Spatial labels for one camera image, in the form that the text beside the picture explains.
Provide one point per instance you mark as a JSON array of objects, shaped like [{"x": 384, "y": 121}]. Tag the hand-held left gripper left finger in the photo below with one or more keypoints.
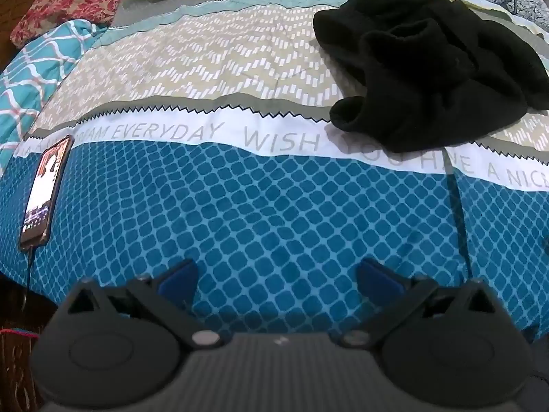
[{"x": 178, "y": 278}]

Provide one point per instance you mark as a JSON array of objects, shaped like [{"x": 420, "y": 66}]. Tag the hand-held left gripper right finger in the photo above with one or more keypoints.
[{"x": 377, "y": 282}]

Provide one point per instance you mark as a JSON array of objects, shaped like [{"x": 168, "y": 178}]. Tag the black pants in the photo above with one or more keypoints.
[{"x": 429, "y": 73}]

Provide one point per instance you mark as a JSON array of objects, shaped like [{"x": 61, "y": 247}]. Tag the blue beige patterned bedspread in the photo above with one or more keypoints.
[{"x": 240, "y": 189}]

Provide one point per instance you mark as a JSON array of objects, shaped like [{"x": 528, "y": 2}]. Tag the black smartphone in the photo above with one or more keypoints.
[{"x": 45, "y": 193}]

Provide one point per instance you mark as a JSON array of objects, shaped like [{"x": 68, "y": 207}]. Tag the dark wooden side panel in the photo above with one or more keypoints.
[{"x": 15, "y": 373}]

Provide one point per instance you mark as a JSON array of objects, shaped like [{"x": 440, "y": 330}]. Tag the teal lattice pattern pillow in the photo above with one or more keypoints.
[{"x": 38, "y": 64}]

